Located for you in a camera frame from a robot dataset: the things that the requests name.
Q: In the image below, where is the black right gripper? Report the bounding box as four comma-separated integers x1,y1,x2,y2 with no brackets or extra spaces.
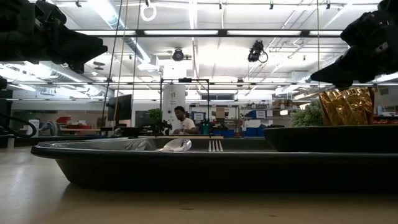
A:
310,0,398,90

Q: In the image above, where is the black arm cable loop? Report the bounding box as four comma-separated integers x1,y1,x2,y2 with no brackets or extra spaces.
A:
0,111,39,139

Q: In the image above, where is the yellow hanging cable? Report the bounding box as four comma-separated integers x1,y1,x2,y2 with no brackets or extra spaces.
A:
112,0,129,127

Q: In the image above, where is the black hanging cable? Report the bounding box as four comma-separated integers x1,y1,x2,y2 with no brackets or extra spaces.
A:
101,0,124,127

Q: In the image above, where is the spoon with orange handle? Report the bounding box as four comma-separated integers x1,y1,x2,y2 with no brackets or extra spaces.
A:
154,138,193,152

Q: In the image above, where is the black overhead camera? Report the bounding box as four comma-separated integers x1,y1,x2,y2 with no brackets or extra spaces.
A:
247,39,269,64

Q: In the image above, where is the small green potted plant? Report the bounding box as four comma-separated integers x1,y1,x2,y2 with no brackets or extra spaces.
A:
290,99,325,128

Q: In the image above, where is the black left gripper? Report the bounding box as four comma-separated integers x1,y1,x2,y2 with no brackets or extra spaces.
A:
30,0,109,75

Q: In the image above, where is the white hanging ring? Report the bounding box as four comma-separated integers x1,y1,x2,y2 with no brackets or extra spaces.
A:
139,2,157,23

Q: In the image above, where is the black round ceiling camera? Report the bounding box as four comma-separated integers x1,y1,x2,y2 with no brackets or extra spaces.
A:
171,48,185,62

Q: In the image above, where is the white round pillar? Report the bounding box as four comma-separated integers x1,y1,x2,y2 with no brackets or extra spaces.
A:
162,84,187,127

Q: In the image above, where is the black plastic serving tray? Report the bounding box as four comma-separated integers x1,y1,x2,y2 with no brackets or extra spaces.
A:
30,136,398,193

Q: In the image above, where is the person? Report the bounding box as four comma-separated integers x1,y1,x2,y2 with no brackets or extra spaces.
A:
172,105,200,136

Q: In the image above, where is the background green plant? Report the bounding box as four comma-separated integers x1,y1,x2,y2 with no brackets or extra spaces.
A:
147,108,164,123

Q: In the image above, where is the black round plate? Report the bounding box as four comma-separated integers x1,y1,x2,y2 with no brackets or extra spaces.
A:
263,124,398,154

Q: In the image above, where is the silver metal fork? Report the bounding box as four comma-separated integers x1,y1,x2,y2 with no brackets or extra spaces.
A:
207,139,224,152

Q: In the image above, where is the black background rig frame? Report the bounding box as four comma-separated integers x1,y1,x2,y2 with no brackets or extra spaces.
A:
159,77,211,138

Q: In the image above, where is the black computer monitor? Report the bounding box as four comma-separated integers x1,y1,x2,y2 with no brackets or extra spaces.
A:
106,93,133,123

